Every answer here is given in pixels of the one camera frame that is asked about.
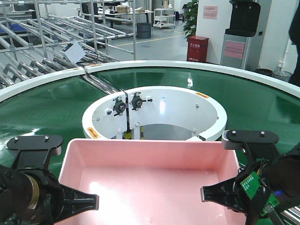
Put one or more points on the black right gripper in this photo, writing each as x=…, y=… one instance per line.
x=268, y=185

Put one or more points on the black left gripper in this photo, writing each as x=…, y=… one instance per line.
x=35, y=196

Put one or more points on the pink plastic bin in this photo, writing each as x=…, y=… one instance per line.
x=142, y=182

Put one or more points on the black waste bin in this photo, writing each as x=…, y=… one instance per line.
x=264, y=71

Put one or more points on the grey mesh waste bin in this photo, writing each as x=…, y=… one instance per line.
x=282, y=75

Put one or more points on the steel transfer rollers right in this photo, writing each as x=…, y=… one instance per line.
x=291, y=216

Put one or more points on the steel transfer rollers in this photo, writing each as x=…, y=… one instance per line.
x=291, y=216
x=99, y=84

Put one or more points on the green circular conveyor belt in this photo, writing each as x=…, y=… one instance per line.
x=56, y=108

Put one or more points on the left black bearing block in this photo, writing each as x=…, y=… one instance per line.
x=119, y=106

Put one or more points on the black bearing block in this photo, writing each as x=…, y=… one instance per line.
x=119, y=106
x=136, y=101

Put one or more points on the white outer conveyor rim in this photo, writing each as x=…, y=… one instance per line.
x=20, y=87

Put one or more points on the steel transfer rollers left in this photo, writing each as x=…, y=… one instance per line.
x=99, y=84

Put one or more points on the right black bearing block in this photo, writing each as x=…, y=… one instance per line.
x=136, y=101

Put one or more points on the grey floor stand unit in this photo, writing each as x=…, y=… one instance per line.
x=241, y=45

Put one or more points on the white control box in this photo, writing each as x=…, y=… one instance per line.
x=73, y=52

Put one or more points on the red fire extinguisher cabinet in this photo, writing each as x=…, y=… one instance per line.
x=197, y=49

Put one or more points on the metal roller flow rack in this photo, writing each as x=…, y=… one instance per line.
x=33, y=32

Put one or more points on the green potted plant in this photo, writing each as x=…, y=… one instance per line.
x=190, y=18

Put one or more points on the white wheeled cart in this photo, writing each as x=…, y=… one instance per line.
x=164, y=18

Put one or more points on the black plastic crate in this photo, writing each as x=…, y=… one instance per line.
x=143, y=30

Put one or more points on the long office table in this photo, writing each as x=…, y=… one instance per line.
x=140, y=17

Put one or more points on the pink wall notice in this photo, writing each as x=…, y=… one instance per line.
x=210, y=12

